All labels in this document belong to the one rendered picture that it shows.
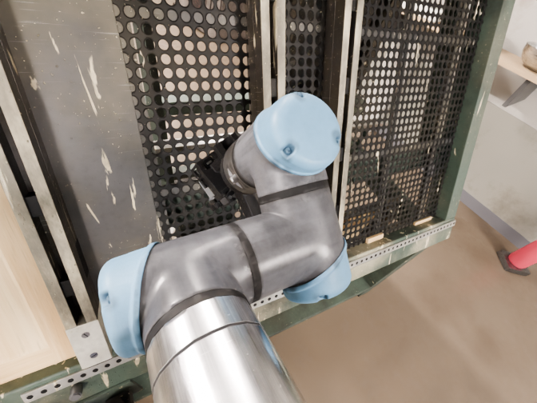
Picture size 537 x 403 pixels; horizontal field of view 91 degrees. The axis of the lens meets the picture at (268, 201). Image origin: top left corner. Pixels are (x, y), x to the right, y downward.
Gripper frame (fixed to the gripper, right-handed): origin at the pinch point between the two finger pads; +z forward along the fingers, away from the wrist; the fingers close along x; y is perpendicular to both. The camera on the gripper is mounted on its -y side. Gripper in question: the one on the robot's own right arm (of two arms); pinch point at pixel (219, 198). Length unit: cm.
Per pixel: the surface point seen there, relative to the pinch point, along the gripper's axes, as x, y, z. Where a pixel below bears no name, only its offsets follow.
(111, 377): 43, -21, 30
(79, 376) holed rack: 46, -14, 28
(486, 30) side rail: -117, -11, -8
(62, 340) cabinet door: 43, -5, 27
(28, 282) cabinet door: 37.6, 9.5, 19.2
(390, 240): -54, -59, 25
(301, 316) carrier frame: -21, -88, 85
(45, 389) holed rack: 52, -12, 28
